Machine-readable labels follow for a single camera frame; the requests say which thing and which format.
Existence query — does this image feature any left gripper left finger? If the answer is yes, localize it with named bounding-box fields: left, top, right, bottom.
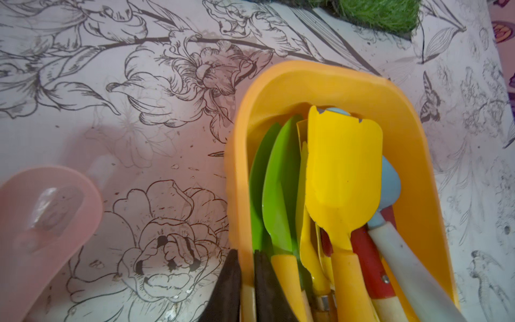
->
left=198, top=249, right=241, bottom=322

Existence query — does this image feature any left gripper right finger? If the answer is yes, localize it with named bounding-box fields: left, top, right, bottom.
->
left=253, top=250, right=298, bottom=322

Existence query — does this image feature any red shovel wooden handle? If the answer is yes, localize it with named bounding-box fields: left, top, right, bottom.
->
left=316, top=225, right=408, bottom=321

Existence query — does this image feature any light blue trowel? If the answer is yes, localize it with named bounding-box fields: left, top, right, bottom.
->
left=317, top=107, right=468, bottom=322

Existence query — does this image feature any yellow shovel blue-tipped handle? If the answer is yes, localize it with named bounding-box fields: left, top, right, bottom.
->
left=305, top=107, right=383, bottom=321

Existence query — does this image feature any yellow plastic storage box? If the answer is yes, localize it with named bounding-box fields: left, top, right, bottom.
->
left=224, top=60, right=459, bottom=321

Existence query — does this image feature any green trowel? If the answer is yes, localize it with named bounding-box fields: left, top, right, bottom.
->
left=249, top=123, right=282, bottom=257
left=262, top=115, right=311, bottom=321

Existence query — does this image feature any green artificial grass mat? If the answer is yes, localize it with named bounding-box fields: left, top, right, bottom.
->
left=278, top=0, right=421, bottom=40

